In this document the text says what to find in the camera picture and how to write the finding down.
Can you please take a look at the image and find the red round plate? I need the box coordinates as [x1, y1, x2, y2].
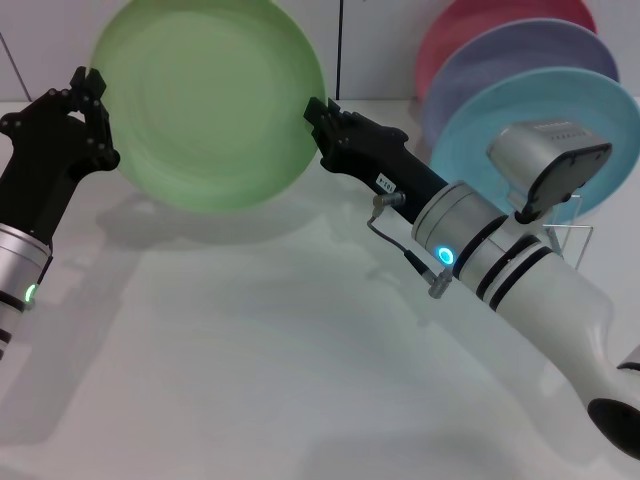
[414, 0, 599, 101]

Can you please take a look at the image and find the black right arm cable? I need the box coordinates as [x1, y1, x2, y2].
[366, 191, 455, 300]

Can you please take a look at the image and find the silver wire plate rack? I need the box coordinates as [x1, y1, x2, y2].
[542, 194, 595, 271]

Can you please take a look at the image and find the light blue round plate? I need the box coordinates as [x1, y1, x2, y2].
[430, 66, 640, 219]

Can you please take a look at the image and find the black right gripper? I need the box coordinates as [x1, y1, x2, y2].
[303, 97, 450, 225]

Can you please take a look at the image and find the purple round plate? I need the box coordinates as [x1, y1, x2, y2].
[429, 18, 621, 146]

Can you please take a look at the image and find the green round plate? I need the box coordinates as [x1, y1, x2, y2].
[87, 0, 329, 214]

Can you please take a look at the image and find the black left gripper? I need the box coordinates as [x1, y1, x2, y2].
[0, 66, 121, 246]

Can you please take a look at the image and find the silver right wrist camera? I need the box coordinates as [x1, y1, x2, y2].
[486, 119, 614, 225]

